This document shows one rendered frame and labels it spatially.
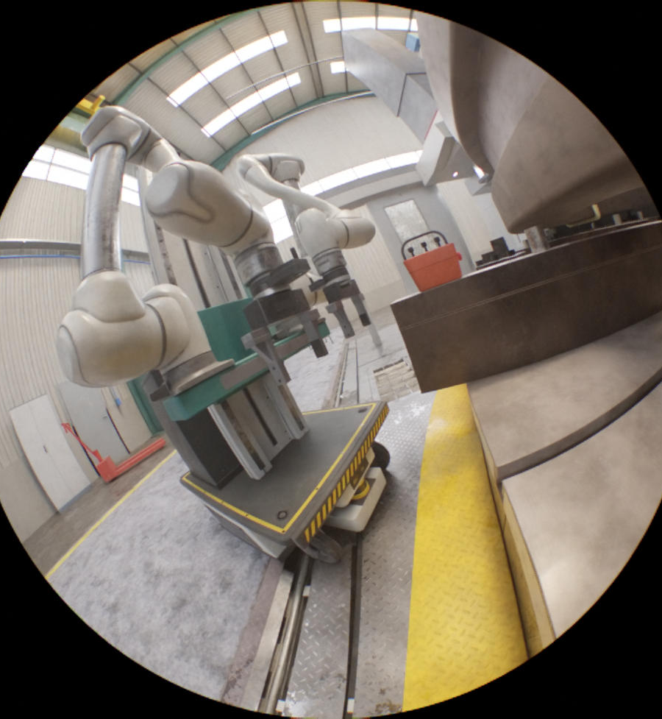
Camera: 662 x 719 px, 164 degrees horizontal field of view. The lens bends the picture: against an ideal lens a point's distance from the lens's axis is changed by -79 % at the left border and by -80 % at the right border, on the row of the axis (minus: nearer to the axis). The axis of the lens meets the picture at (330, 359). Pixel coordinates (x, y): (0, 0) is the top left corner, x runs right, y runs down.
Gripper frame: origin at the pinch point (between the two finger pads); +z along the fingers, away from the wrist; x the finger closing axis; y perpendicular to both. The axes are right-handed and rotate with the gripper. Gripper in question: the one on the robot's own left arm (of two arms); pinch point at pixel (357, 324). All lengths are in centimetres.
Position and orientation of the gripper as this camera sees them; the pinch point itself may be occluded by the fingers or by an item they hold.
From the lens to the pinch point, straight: 68.5
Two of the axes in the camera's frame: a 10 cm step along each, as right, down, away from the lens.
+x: 4.8, -3.6, 8.0
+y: 7.8, -2.4, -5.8
